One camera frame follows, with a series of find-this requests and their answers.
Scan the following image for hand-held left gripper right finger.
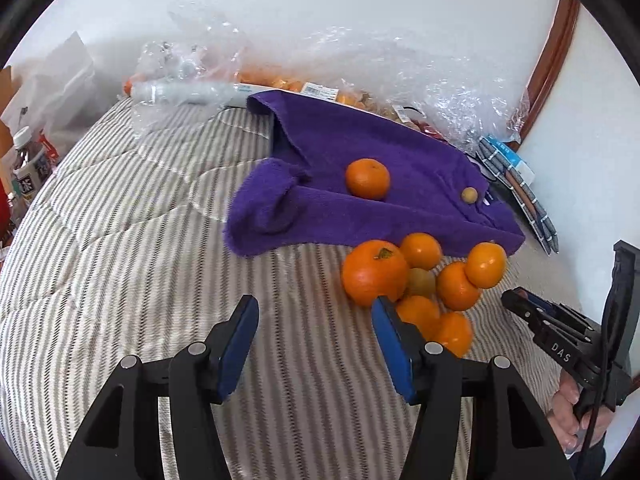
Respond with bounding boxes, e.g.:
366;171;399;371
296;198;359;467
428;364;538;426
370;295;577;480

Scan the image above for large orange with stem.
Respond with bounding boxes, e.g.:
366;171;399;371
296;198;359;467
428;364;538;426
341;240;409;308

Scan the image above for clear plastic bottle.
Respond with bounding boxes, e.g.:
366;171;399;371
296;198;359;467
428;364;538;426
124;77;251;109

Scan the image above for pack of grey pens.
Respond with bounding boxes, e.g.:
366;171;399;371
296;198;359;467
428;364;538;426
474;140;561;257

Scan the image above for clear crumpled plastic bag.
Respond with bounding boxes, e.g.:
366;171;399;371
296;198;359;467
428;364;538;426
132;2;251;133

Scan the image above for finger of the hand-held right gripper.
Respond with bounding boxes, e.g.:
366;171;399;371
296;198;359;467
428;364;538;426
542;302;597;332
501;287;552;335

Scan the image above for clear plastic bags with produce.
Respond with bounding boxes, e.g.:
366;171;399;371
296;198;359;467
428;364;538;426
295;25;532;155

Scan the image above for labelled drink bottle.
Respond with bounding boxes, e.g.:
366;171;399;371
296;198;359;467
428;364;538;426
9;126;57;207

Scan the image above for brown kiwi fruit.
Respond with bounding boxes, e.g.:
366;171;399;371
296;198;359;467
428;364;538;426
403;268;437;299

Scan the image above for purple towel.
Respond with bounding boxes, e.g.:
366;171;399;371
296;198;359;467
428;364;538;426
223;89;527;259

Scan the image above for packaged oranges with label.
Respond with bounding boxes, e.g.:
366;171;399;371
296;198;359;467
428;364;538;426
240;67;381;111

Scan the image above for small mandarin orange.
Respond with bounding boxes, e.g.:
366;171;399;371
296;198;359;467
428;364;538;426
465;242;508;289
395;295;442;342
431;311;474;359
436;261;482;312
345;158;391;201
399;232;443;271

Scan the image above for wooden door frame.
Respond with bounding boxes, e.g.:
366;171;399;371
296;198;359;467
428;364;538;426
517;0;582;145

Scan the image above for striped quilt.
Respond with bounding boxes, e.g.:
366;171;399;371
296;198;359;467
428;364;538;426
0;92;591;480

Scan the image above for white paper bag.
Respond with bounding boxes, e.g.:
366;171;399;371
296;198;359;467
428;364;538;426
0;31;97;137

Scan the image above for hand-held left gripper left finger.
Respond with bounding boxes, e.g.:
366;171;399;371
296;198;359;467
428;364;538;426
56;294;260;480

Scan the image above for person's right hand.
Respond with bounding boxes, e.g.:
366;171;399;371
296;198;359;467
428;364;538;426
546;374;610;457

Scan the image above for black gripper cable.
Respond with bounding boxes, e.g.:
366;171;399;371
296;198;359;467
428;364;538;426
575;305;617;480

